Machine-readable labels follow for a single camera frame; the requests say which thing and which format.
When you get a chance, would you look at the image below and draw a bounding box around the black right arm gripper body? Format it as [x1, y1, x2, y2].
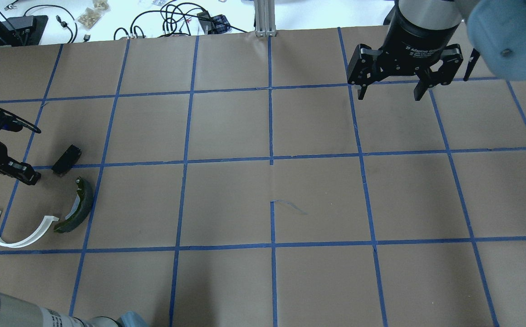
[347, 0, 463, 86]

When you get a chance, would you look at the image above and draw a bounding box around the black stand base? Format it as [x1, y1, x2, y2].
[0, 16, 49, 46]

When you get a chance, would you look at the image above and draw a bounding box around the green brake shoe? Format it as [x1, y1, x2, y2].
[54, 176, 94, 233]

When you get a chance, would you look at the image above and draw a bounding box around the black brake pad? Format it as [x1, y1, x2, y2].
[51, 144, 82, 176]

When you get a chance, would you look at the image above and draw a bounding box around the white curved plastic part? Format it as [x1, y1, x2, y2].
[0, 210, 59, 249]

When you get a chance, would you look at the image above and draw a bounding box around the black cable bundle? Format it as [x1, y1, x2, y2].
[113, 2, 250, 40]

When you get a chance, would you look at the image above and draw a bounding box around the bag of small parts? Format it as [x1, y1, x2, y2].
[75, 0, 111, 30]

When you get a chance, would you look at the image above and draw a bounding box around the aluminium frame post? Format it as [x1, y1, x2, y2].
[253, 0, 277, 37]

